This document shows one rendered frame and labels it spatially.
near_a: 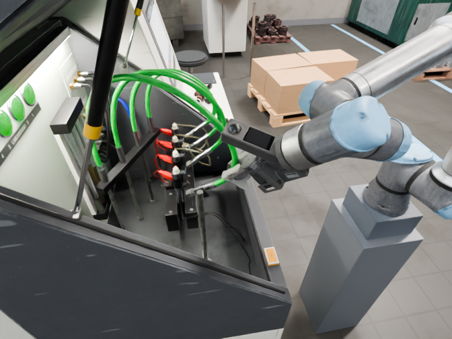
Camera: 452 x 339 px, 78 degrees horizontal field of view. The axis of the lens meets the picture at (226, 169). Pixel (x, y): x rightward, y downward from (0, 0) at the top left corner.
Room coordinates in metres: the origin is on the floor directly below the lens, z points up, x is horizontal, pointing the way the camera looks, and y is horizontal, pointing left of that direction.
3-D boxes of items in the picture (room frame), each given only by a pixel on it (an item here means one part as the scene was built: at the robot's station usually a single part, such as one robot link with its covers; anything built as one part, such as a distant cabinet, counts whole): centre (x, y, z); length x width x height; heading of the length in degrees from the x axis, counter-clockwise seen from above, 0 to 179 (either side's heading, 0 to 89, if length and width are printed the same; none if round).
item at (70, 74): (0.81, 0.44, 1.20); 0.13 x 0.03 x 0.31; 9
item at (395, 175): (0.69, -0.58, 1.07); 0.13 x 0.12 x 0.14; 25
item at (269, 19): (6.09, -0.82, 0.19); 1.10 x 0.72 x 0.37; 10
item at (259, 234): (0.65, -0.09, 0.87); 0.62 x 0.04 x 0.16; 9
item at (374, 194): (0.69, -0.57, 0.95); 0.15 x 0.15 x 0.10
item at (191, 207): (0.73, 0.16, 0.91); 0.34 x 0.10 x 0.15; 9
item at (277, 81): (3.19, -1.01, 0.24); 1.30 x 0.89 x 0.47; 104
